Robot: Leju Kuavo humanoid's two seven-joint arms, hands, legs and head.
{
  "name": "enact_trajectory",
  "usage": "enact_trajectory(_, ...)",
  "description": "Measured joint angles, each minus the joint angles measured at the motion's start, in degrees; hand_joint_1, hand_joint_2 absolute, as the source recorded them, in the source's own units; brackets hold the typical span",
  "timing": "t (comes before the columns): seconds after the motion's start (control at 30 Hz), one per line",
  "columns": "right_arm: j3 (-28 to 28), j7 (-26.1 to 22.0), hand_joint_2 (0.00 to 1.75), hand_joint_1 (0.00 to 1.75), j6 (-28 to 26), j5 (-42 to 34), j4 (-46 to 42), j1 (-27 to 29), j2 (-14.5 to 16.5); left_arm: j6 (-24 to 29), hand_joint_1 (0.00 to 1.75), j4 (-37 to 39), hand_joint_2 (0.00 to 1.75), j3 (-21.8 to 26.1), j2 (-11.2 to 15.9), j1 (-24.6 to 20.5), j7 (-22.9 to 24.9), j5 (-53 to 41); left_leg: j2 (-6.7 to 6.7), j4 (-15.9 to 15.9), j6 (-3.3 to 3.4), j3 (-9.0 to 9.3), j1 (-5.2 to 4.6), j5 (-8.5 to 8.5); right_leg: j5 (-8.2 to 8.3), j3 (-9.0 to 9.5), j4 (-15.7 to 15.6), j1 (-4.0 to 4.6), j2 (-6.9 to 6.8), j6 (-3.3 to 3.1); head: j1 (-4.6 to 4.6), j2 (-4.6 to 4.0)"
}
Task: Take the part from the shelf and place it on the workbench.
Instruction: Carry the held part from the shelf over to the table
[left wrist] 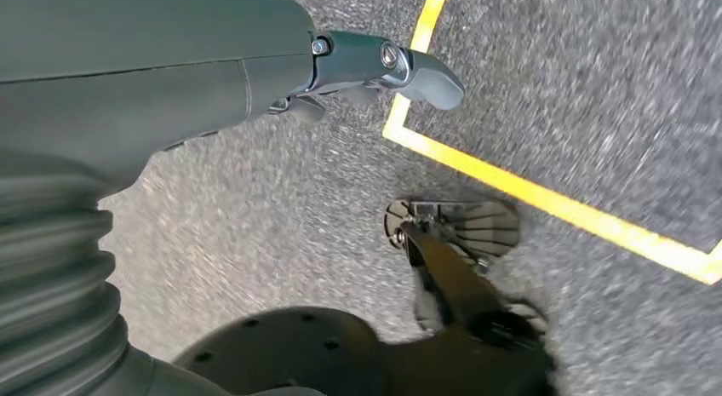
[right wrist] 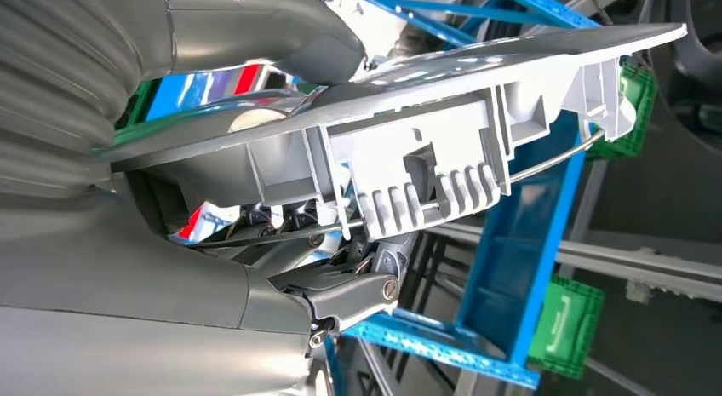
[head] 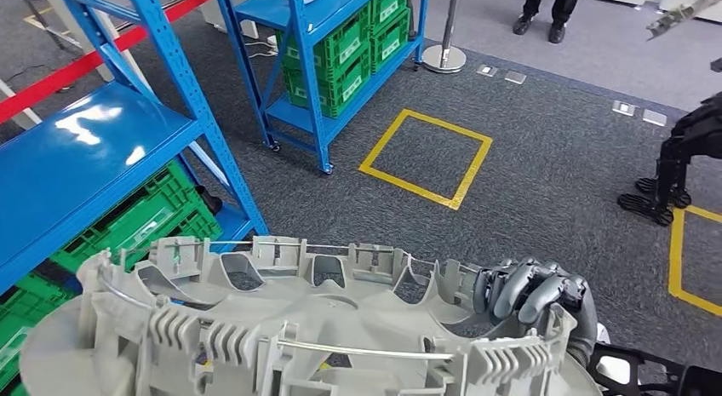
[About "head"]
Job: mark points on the steel floor outlet plate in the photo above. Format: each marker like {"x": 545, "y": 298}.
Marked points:
{"x": 515, "y": 77}
{"x": 654, "y": 117}
{"x": 487, "y": 71}
{"x": 623, "y": 108}

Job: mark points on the person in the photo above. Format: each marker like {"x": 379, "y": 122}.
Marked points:
{"x": 555, "y": 10}

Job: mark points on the black humanoid robot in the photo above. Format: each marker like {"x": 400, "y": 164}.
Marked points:
{"x": 671, "y": 162}

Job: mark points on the red barrier belt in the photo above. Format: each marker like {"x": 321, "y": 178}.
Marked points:
{"x": 56, "y": 83}

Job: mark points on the blue metal shelf rack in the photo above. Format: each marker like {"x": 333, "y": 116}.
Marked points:
{"x": 84, "y": 156}
{"x": 308, "y": 72}

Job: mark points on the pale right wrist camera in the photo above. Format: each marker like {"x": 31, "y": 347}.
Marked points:
{"x": 702, "y": 382}

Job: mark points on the chrome stanchion post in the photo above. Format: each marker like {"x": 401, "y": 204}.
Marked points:
{"x": 445, "y": 57}

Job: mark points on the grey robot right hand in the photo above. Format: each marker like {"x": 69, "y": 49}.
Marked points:
{"x": 530, "y": 286}

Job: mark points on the yellow floor tape square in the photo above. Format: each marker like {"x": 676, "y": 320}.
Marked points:
{"x": 454, "y": 203}
{"x": 676, "y": 252}

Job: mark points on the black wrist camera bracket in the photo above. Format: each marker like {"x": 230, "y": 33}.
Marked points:
{"x": 637, "y": 365}

